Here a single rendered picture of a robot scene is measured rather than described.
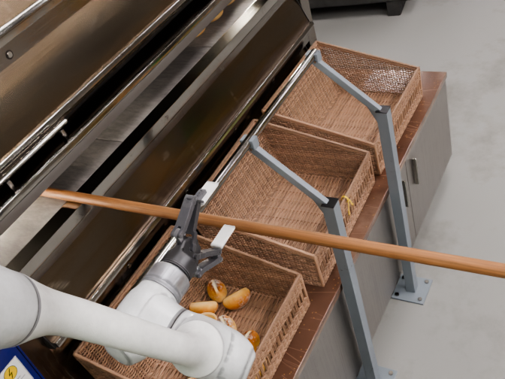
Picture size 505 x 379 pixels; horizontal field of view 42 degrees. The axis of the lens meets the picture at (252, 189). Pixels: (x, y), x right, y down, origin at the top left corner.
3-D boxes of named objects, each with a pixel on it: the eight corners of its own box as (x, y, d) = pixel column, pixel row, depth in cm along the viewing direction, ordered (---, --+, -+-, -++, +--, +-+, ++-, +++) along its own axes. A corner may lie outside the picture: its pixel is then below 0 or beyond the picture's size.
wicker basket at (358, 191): (205, 265, 243) (181, 212, 226) (268, 169, 277) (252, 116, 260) (325, 289, 219) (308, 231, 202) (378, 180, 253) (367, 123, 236)
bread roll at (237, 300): (220, 301, 223) (228, 316, 222) (221, 299, 217) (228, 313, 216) (246, 287, 225) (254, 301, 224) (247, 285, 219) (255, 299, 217)
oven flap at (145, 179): (51, 347, 184) (2, 299, 176) (307, 27, 292) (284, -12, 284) (60, 348, 181) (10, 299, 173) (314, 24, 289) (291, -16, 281)
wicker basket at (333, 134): (273, 163, 279) (258, 110, 262) (325, 89, 313) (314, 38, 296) (382, 177, 254) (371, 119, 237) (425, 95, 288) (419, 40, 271)
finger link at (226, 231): (220, 247, 149) (222, 249, 149) (234, 225, 153) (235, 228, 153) (210, 244, 150) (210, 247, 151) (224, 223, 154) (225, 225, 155)
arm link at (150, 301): (139, 298, 139) (193, 323, 135) (96, 358, 129) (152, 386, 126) (134, 269, 131) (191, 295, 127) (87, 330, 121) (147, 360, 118)
